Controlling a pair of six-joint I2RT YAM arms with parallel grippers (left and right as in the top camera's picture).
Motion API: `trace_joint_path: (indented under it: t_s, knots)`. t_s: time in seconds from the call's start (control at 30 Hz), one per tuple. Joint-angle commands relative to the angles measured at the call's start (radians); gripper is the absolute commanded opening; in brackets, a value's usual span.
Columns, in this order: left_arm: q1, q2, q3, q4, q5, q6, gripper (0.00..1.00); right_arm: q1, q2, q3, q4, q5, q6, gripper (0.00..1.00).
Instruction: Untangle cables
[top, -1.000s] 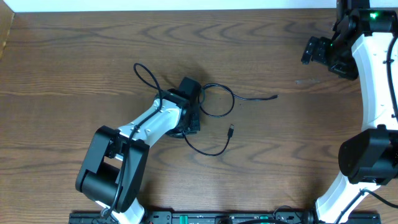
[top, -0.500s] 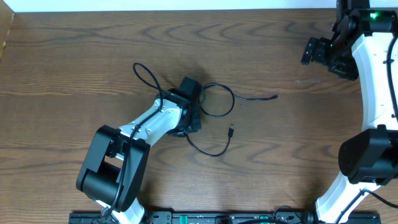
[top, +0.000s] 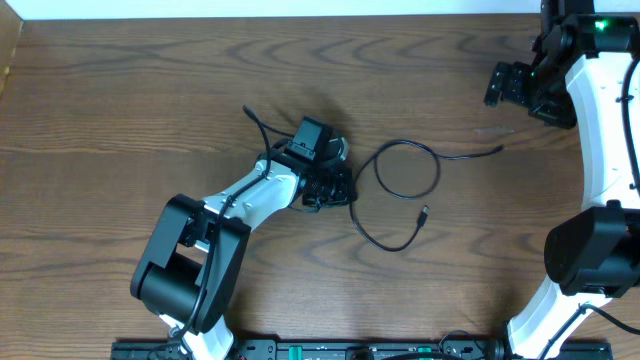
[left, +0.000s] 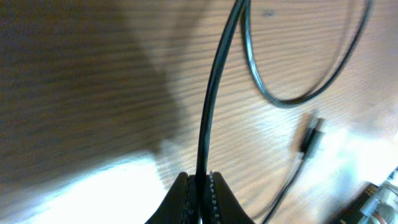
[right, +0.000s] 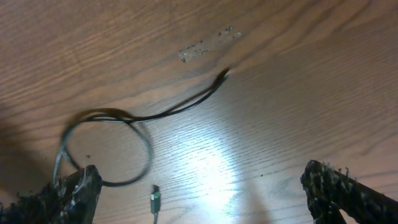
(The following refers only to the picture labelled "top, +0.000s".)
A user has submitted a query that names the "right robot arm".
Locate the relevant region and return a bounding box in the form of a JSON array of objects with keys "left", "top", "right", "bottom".
[{"left": 484, "top": 0, "right": 639, "bottom": 359}]

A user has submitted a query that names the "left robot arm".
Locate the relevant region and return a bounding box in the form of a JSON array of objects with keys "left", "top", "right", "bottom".
[{"left": 127, "top": 117, "right": 354, "bottom": 359}]

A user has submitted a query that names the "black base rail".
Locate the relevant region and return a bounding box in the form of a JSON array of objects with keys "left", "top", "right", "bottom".
[{"left": 109, "top": 339, "right": 614, "bottom": 360}]

